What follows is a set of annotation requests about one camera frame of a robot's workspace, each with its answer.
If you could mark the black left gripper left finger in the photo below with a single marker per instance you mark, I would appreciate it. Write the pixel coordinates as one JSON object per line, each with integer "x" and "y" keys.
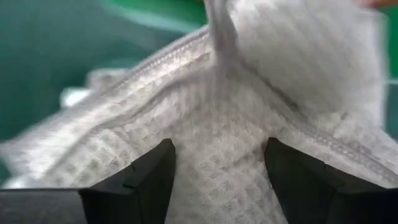
{"x": 136, "y": 193}

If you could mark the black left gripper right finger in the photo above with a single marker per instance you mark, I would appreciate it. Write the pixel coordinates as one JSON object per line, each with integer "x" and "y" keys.
{"x": 326, "y": 199}

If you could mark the light grey waffle towel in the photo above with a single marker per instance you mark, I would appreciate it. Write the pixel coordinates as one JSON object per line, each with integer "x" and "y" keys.
{"x": 224, "y": 130}

